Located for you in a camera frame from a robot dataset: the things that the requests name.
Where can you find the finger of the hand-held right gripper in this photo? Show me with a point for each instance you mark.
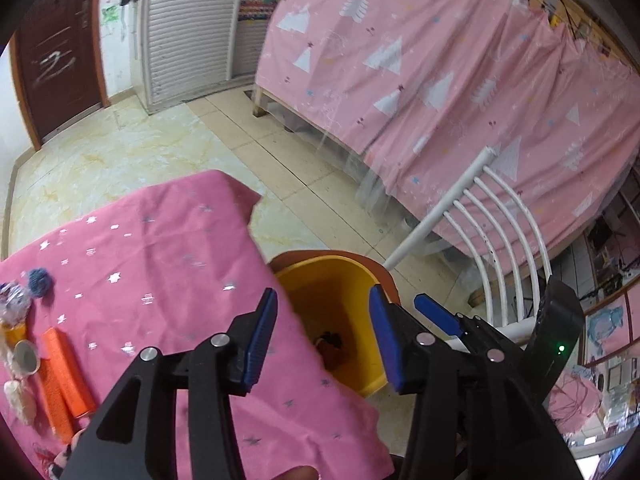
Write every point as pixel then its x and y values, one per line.
pixel 437 315

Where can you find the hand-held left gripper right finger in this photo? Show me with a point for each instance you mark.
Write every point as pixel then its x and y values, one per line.
pixel 385 340

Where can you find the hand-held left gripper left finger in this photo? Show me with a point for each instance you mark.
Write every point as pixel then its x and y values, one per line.
pixel 262 340

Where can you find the yellow plastic bin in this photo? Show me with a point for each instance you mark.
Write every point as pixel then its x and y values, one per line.
pixel 330 290

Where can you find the orange rectangular block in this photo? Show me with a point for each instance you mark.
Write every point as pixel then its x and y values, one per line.
pixel 67 370

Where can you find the orange foam net sleeve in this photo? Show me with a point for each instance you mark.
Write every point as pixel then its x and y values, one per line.
pixel 55 410

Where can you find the blue knitted ball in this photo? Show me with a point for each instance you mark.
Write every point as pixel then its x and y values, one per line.
pixel 40 282

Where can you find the clear printed plastic wrapper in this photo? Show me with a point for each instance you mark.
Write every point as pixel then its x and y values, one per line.
pixel 15 307

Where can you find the person's left hand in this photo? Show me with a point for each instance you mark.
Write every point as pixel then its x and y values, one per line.
pixel 295 474

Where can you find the pink cloth bundle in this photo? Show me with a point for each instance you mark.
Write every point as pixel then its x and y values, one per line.
pixel 575 400

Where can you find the white metal chair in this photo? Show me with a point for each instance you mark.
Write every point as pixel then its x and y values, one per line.
pixel 487 220

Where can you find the pink star-print tablecloth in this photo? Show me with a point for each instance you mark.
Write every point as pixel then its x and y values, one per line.
pixel 165 260

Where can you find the pink tree-print bed sheet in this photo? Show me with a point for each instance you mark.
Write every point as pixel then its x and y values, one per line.
pixel 425 35

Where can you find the white louvered wardrobe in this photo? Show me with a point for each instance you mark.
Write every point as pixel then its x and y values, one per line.
pixel 185 35

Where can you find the dark brown door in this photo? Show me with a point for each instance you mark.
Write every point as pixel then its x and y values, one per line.
pixel 55 60

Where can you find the wooden bed frame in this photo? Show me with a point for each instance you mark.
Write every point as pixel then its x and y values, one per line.
pixel 258 102

